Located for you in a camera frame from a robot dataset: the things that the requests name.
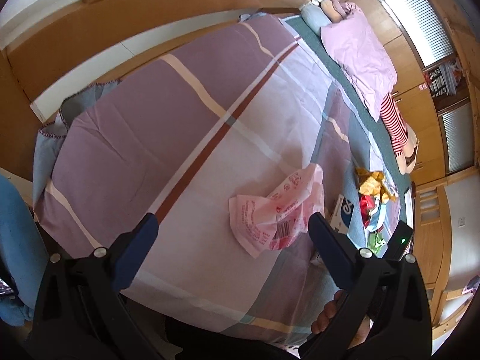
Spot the pale blue pillow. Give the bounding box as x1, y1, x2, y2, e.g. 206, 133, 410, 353
300, 4, 328, 39

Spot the wooden bunk bed frame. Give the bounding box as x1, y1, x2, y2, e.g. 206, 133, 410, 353
0, 0, 480, 346

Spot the wooden wall cabinet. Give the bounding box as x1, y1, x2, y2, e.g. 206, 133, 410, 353
337, 0, 480, 196

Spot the green woven bed mat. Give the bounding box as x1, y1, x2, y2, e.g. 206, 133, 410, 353
283, 13, 413, 233

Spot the pink pillow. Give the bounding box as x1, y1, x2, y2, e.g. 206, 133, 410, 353
320, 3, 398, 122

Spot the stack of folded bags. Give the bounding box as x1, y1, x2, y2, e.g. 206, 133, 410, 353
425, 60, 464, 98

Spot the beige plush toy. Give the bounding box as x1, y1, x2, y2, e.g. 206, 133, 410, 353
322, 0, 348, 22

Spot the plush toy with striped shirt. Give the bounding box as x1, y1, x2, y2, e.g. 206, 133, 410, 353
380, 92, 419, 175

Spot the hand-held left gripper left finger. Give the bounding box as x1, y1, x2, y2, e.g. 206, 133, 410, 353
28, 213, 166, 360

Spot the white blue packet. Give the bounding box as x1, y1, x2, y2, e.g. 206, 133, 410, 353
330, 194, 357, 234

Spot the blue cloth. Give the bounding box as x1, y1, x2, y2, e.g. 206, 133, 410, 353
0, 174, 51, 327

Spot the pink plastic bag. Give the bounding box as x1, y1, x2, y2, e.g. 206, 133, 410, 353
229, 164, 325, 259

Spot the green wrapper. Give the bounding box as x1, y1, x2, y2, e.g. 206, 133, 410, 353
365, 230, 386, 253

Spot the plaid pink grey bed sheet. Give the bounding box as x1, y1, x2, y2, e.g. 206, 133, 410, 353
33, 13, 409, 346

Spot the red wrapper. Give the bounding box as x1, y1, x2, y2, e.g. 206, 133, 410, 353
358, 195, 376, 218

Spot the person's right hand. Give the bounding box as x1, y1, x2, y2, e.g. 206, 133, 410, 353
310, 292, 345, 337

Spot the person's black trouser leg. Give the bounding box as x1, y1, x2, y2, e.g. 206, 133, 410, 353
165, 315, 301, 360

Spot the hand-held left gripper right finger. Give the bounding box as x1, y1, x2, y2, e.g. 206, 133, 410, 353
300, 212, 434, 360

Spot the wide ribbed glass window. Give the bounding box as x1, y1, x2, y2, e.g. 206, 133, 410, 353
369, 0, 455, 66

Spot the yellow snack bag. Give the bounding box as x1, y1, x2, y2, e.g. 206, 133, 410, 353
354, 167, 399, 201

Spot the narrow ribbed glass window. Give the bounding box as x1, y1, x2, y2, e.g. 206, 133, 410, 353
440, 103, 478, 173

